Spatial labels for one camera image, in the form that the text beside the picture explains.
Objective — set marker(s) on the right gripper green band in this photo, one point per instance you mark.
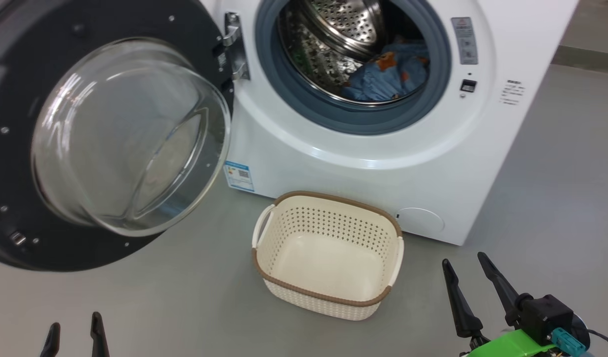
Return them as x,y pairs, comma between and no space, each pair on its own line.
512,346

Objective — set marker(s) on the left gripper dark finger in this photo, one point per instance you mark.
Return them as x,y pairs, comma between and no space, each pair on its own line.
99,337
51,342

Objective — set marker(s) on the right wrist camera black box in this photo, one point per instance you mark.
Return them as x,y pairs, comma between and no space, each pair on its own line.
547,317

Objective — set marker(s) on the white front-load washing machine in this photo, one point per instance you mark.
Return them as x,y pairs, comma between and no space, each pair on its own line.
383,168

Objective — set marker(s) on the blue patterned clothing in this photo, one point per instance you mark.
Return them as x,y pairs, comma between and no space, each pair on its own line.
388,74

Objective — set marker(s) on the blue energy label sticker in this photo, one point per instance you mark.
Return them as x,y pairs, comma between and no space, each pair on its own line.
239,176

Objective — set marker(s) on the grey instruction sticker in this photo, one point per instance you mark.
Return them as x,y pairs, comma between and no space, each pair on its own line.
464,40

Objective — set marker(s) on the metal door hinge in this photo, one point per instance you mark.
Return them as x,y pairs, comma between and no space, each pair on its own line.
234,47

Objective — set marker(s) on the grey rubber door gasket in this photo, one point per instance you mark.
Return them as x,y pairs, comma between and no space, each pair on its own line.
294,106

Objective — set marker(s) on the black washer door glass bowl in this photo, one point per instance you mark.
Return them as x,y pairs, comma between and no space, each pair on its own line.
115,139

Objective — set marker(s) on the steel washer drum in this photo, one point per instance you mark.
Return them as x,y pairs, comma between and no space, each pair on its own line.
324,44

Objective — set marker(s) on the round white filter cover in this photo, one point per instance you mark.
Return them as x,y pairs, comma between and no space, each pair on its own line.
420,220

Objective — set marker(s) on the cream perforated laundry basket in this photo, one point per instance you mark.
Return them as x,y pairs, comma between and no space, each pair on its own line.
329,263

